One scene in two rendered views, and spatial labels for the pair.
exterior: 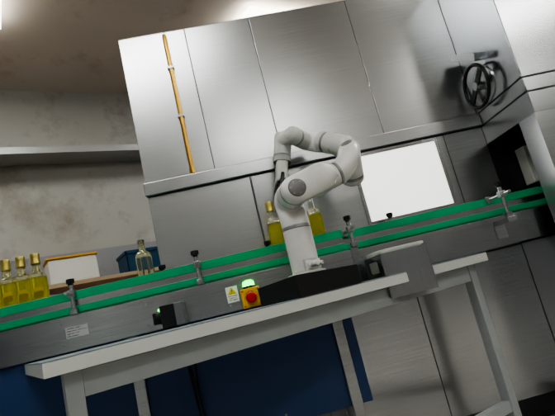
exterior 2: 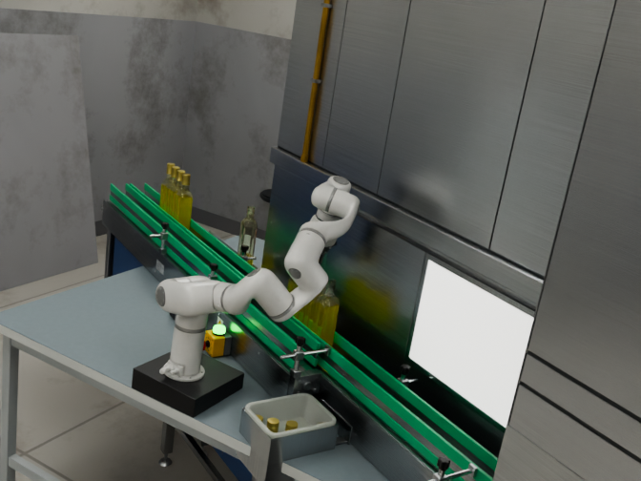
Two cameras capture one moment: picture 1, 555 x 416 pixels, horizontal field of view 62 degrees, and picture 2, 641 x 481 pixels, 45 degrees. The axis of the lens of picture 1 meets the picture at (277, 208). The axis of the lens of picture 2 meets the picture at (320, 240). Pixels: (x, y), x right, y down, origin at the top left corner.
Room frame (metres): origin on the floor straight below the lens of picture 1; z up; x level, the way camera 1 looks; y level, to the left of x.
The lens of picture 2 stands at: (0.81, -2.06, 1.98)
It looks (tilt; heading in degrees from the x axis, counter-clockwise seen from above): 18 degrees down; 61
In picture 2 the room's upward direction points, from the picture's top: 9 degrees clockwise
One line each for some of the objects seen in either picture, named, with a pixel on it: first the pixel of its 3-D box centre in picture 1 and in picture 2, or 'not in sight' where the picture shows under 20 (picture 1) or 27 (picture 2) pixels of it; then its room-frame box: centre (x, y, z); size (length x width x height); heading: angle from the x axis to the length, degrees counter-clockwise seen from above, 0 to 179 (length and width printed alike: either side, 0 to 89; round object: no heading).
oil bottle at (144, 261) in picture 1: (145, 270); (247, 238); (1.96, 0.61, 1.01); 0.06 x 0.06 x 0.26; 83
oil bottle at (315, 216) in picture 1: (318, 233); (323, 325); (1.93, -0.14, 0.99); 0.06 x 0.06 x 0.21; 7
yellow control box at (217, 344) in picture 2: (251, 298); (217, 343); (1.70, 0.17, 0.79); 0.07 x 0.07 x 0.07; 6
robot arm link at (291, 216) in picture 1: (291, 205); (191, 302); (1.52, -0.05, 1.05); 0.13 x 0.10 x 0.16; 15
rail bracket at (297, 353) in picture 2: (348, 232); (304, 355); (1.82, -0.25, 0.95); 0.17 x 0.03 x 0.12; 6
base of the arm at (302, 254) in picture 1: (304, 251); (183, 350); (1.51, -0.05, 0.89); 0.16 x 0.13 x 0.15; 32
